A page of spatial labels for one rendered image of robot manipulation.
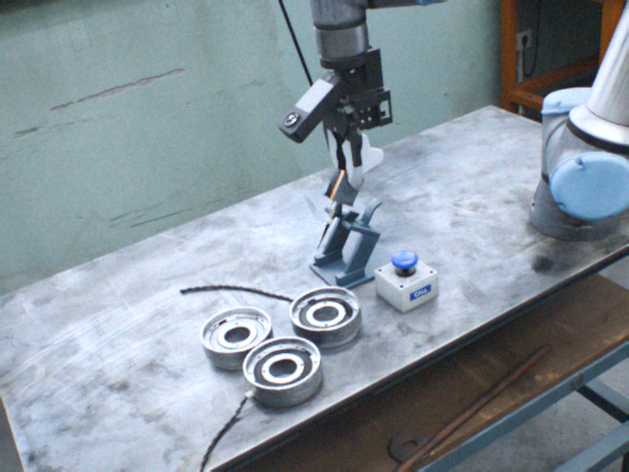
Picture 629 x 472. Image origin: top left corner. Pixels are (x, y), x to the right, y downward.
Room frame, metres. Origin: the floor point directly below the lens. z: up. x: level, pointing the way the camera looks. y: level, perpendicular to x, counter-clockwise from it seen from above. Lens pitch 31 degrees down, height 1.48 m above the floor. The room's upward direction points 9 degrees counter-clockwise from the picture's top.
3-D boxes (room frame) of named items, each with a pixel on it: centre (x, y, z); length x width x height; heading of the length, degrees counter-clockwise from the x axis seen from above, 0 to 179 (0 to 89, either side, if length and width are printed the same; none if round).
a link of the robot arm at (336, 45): (1.02, -0.08, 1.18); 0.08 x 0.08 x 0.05
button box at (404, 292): (0.91, -0.13, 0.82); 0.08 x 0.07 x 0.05; 116
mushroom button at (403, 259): (0.91, -0.13, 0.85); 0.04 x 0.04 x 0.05
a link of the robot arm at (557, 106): (1.05, -0.45, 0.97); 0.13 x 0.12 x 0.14; 165
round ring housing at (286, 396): (0.75, 0.07, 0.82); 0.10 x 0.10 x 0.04
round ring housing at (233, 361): (0.84, 0.14, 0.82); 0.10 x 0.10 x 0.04
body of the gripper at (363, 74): (1.02, -0.09, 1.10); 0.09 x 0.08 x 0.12; 114
